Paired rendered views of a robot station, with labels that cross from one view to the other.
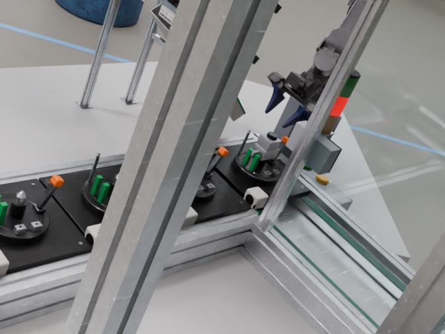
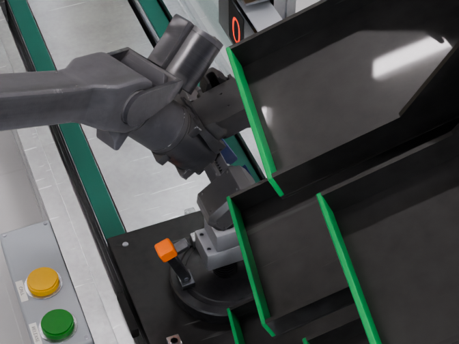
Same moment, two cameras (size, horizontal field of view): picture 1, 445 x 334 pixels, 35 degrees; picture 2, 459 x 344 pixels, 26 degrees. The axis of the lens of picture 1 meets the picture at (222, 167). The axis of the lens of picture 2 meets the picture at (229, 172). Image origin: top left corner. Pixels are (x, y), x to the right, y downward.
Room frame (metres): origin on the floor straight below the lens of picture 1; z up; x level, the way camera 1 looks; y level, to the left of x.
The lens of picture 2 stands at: (2.36, 0.32, 1.99)
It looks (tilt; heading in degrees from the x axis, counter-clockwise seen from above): 47 degrees down; 212
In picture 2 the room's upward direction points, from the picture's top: straight up
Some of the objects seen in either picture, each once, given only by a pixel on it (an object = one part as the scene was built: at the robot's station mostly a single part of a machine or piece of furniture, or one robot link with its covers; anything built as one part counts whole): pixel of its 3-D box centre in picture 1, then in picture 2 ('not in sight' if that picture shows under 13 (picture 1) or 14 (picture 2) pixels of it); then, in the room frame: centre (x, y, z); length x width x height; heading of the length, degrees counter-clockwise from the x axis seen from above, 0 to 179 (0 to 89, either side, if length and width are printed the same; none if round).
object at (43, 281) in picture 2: not in sight; (43, 283); (1.85, -0.28, 0.96); 0.04 x 0.04 x 0.02
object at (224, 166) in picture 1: (254, 173); (225, 282); (1.72, -0.09, 0.96); 0.24 x 0.24 x 0.02; 54
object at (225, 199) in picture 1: (194, 171); not in sight; (1.52, 0.06, 1.01); 0.24 x 0.24 x 0.13; 54
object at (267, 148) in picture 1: (265, 145); (233, 230); (1.71, -0.08, 1.06); 0.08 x 0.04 x 0.07; 145
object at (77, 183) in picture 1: (115, 187); not in sight; (1.32, 0.20, 1.01); 0.24 x 0.24 x 0.13; 54
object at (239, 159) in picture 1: (257, 167); (225, 274); (1.72, -0.09, 0.98); 0.14 x 0.14 x 0.02
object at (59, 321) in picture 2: not in sight; (58, 325); (1.89, -0.23, 0.96); 0.04 x 0.04 x 0.02
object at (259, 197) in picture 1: (255, 198); not in sight; (1.59, -0.11, 0.97); 0.05 x 0.05 x 0.04; 54
